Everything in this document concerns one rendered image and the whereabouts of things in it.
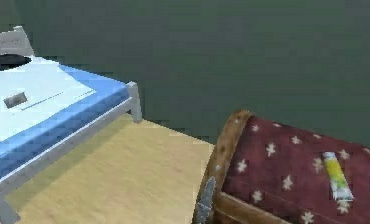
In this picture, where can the yellow and white tube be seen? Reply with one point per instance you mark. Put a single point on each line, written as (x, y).
(336, 176)

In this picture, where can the black pillow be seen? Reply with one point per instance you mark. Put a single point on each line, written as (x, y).
(9, 62)

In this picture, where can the red starred wooden bed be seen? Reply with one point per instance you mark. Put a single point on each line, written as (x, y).
(286, 166)

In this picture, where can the small grey flat box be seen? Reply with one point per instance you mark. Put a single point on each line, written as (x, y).
(15, 100)

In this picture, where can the blue bed with grey frame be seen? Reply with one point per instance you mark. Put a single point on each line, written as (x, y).
(76, 100)

